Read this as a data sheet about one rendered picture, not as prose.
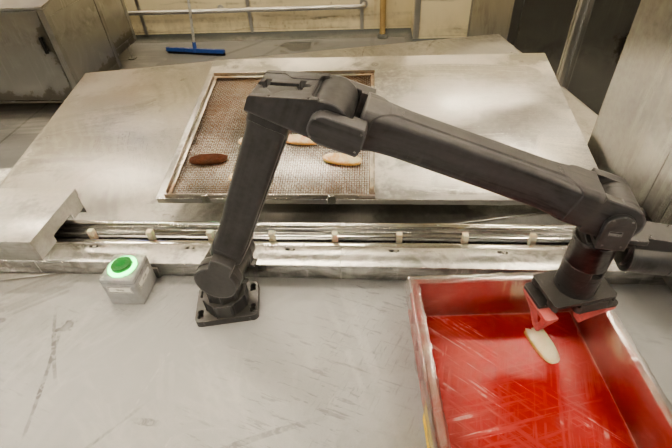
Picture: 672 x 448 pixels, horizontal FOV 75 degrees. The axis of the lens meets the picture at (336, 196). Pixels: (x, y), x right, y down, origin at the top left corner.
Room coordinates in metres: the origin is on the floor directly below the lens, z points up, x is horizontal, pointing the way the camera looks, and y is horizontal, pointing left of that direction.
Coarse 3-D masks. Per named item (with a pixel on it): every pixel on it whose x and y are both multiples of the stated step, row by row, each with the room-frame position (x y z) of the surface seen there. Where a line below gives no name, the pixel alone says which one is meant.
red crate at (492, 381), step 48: (432, 336) 0.45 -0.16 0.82; (480, 336) 0.44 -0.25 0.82; (576, 336) 0.43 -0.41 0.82; (480, 384) 0.36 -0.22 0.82; (528, 384) 0.35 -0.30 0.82; (576, 384) 0.35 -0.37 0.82; (480, 432) 0.28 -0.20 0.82; (528, 432) 0.28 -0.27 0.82; (576, 432) 0.27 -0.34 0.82; (624, 432) 0.27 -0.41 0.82
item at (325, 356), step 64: (0, 320) 0.55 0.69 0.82; (64, 320) 0.54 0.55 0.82; (128, 320) 0.53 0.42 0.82; (192, 320) 0.52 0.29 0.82; (256, 320) 0.51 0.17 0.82; (320, 320) 0.50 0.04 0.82; (384, 320) 0.49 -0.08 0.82; (640, 320) 0.46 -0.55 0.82; (0, 384) 0.41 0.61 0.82; (64, 384) 0.40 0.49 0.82; (128, 384) 0.40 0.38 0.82; (192, 384) 0.39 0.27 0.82; (256, 384) 0.38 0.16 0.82; (320, 384) 0.37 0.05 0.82; (384, 384) 0.37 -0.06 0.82
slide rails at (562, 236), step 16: (64, 240) 0.74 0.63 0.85; (80, 240) 0.74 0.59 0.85; (96, 240) 0.73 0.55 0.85; (112, 240) 0.73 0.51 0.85; (128, 240) 0.73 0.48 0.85; (144, 240) 0.72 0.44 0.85; (160, 240) 0.72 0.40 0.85; (176, 240) 0.72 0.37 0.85; (192, 240) 0.71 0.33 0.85; (208, 240) 0.71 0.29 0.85; (560, 240) 0.65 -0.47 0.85
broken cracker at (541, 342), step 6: (528, 330) 0.44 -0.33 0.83; (534, 330) 0.44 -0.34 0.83; (540, 330) 0.44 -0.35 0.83; (528, 336) 0.43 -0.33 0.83; (534, 336) 0.43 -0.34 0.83; (540, 336) 0.43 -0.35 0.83; (546, 336) 0.43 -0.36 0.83; (534, 342) 0.42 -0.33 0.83; (540, 342) 0.42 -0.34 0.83; (546, 342) 0.42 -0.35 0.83; (552, 342) 0.42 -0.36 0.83; (534, 348) 0.41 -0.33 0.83; (540, 348) 0.41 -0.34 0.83; (546, 348) 0.41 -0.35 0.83; (552, 348) 0.41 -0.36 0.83; (540, 354) 0.40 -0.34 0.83; (546, 354) 0.40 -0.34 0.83; (552, 354) 0.40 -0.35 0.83; (558, 354) 0.40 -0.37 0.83; (546, 360) 0.39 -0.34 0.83; (552, 360) 0.39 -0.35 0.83; (558, 360) 0.39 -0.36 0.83
